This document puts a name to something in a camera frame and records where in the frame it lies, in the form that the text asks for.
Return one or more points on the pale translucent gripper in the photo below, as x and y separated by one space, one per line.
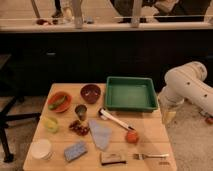
168 111

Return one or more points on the blue sponge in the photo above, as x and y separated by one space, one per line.
75 151

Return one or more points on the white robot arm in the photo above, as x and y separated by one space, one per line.
185 82

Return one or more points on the green plastic tray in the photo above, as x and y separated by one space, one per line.
130 94

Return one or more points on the red tomato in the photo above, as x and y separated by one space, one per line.
132 137

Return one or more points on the silver fork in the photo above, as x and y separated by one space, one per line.
145 156

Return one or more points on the light blue cloth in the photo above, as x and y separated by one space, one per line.
101 134

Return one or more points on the dark red bowl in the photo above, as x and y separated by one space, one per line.
90 93

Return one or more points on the small metal cup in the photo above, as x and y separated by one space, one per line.
81 110

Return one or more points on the dark red grape bunch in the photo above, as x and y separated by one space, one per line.
78 128

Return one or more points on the orange bowl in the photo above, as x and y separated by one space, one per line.
63 107

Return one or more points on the green cucumber piece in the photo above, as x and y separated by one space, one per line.
56 103

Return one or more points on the white round container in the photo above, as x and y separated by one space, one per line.
41 149

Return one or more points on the black chair base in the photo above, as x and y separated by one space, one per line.
4 116

